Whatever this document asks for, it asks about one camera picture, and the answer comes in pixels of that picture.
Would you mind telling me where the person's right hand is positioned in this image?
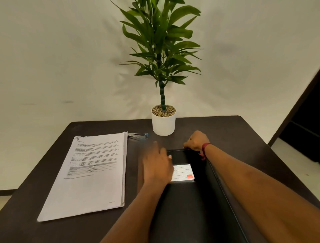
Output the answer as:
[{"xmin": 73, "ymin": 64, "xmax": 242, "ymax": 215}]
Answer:
[{"xmin": 183, "ymin": 130, "xmax": 211, "ymax": 152}]

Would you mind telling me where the person's left hand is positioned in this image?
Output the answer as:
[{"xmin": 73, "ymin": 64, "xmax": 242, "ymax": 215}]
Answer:
[{"xmin": 142, "ymin": 141, "xmax": 175, "ymax": 186}]

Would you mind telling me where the black folder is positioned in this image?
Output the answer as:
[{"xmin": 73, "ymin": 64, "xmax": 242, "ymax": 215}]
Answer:
[{"xmin": 137, "ymin": 149, "xmax": 251, "ymax": 243}]

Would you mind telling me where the person's left forearm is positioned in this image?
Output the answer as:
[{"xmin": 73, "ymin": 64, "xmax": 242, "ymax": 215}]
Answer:
[{"xmin": 100, "ymin": 181, "xmax": 171, "ymax": 243}]

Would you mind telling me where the person's right forearm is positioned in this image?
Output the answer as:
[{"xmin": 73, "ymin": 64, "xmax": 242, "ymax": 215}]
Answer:
[{"xmin": 203, "ymin": 144, "xmax": 320, "ymax": 243}]

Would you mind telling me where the red wristband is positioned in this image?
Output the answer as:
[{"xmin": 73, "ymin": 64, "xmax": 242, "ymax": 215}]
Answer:
[{"xmin": 199, "ymin": 142, "xmax": 212, "ymax": 161}]

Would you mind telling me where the white label with red mark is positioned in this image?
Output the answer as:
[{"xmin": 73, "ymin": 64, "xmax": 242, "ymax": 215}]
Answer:
[{"xmin": 170, "ymin": 164, "xmax": 195, "ymax": 183}]

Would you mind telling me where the white plant pot with pebbles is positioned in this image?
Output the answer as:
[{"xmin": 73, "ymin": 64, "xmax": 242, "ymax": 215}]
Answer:
[{"xmin": 151, "ymin": 105, "xmax": 177, "ymax": 137}]

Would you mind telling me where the stack of printed paper sheets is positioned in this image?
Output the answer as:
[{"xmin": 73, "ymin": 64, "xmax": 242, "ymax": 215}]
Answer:
[{"xmin": 37, "ymin": 132, "xmax": 128, "ymax": 222}]

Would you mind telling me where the green artificial plant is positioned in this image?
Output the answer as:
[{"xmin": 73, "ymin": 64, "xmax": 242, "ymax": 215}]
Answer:
[{"xmin": 109, "ymin": 0, "xmax": 207, "ymax": 113}]

